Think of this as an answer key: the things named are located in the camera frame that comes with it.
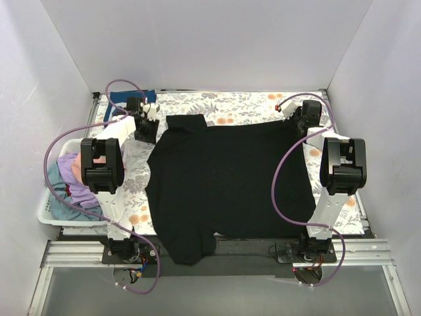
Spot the black t shirt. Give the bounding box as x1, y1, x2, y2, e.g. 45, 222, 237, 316
145, 115, 316, 265

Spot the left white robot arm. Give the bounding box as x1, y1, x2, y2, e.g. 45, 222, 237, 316
80, 117, 159, 263

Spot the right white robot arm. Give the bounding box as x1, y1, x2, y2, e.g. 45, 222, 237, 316
292, 100, 367, 262

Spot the folded blue printed t shirt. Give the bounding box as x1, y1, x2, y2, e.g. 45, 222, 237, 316
103, 90, 157, 122

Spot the floral table cloth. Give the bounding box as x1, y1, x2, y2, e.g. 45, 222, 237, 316
82, 90, 366, 236

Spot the pink t shirt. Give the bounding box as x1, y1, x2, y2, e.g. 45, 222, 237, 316
71, 153, 106, 184

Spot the lilac t shirt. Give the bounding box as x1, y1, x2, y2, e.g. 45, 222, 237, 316
57, 153, 99, 209

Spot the light blue t shirt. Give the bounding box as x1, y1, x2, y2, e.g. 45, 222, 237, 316
47, 162, 103, 222

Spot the white laundry basket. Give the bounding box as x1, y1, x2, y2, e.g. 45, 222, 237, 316
39, 138, 124, 226

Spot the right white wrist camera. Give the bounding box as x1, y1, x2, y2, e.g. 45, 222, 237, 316
275, 100, 299, 119

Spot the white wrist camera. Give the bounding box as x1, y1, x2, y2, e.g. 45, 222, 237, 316
140, 103, 160, 121
275, 100, 299, 119

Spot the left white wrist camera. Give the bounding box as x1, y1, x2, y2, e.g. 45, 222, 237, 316
140, 103, 160, 121

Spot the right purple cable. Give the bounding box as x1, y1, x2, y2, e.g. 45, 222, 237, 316
270, 92, 346, 288

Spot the purple cable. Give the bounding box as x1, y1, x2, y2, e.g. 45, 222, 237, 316
43, 78, 162, 294
270, 92, 346, 288

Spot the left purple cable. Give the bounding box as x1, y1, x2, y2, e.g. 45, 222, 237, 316
43, 78, 162, 294

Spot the aluminium frame rail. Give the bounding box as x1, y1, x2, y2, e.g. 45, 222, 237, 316
29, 239, 410, 315

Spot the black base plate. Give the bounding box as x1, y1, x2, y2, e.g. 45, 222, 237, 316
102, 236, 337, 278

